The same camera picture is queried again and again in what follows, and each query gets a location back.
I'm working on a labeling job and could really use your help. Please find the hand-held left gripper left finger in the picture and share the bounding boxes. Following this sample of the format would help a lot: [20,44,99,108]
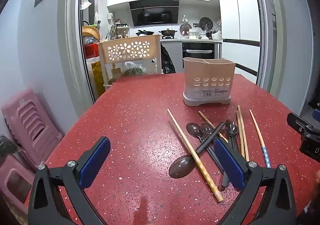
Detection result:
[28,136,112,225]

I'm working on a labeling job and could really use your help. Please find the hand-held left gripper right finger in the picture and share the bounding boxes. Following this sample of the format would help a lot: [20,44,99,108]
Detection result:
[213,138,297,225]

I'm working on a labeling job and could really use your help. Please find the dark translucent spoon black handle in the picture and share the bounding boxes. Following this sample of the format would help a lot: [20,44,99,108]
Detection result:
[225,119,241,156]

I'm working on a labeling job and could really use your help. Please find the chopstick with blue patterned end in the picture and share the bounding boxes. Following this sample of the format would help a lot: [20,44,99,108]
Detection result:
[249,110,271,169]

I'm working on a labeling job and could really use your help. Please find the brown translucent spoon black handle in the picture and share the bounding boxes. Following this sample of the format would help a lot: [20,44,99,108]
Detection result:
[169,122,225,179]
[201,122,225,173]
[186,123,229,188]

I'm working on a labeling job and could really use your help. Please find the long wooden chopstick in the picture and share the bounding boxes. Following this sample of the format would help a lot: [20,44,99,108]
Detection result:
[167,108,224,203]

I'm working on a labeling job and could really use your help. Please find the beige plastic utensil holder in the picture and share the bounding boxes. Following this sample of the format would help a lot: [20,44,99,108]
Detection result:
[182,57,236,106]

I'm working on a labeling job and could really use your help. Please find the pink plastic stool stack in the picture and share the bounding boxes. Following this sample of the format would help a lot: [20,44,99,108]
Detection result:
[1,89,63,170]

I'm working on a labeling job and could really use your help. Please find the yellow oil bottle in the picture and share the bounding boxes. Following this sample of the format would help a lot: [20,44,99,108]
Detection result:
[91,61,105,96]

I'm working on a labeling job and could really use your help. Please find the plastic bag of greens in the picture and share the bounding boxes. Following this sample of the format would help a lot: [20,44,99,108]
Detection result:
[121,61,146,77]

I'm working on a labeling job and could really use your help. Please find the white refrigerator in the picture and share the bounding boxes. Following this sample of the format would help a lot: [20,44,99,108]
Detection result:
[220,0,262,83]

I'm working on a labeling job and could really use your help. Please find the red plastic basket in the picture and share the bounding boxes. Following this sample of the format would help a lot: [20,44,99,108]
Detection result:
[84,43,100,59]

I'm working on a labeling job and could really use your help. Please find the black built-in oven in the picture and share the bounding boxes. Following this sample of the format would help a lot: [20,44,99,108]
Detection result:
[182,42,215,69]

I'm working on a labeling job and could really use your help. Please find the beige flower pattern chair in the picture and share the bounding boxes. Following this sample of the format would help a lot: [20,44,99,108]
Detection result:
[97,35,162,91]

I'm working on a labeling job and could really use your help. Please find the black patterned bag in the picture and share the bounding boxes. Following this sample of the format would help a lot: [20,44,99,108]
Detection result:
[161,43,176,74]

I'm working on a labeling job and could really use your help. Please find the metal bowl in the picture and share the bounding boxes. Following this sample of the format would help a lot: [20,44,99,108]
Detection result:
[83,36,98,46]

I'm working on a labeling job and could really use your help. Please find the orange round basin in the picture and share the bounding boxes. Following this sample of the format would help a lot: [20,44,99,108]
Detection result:
[82,25,100,41]

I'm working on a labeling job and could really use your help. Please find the spice rack with bottles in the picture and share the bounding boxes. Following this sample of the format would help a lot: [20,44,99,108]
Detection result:
[110,23,130,40]

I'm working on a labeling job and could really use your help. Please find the large round dark trivet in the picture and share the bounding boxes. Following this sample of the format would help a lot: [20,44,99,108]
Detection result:
[199,17,214,31]

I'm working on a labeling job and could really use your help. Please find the small round patterned trivet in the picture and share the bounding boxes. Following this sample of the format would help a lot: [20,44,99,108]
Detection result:
[179,23,192,36]

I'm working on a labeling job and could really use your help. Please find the dark cooking pot with lid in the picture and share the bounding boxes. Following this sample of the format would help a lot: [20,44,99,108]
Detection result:
[159,28,178,36]

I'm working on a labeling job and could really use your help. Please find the black range hood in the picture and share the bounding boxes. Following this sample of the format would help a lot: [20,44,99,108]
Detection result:
[129,0,180,27]

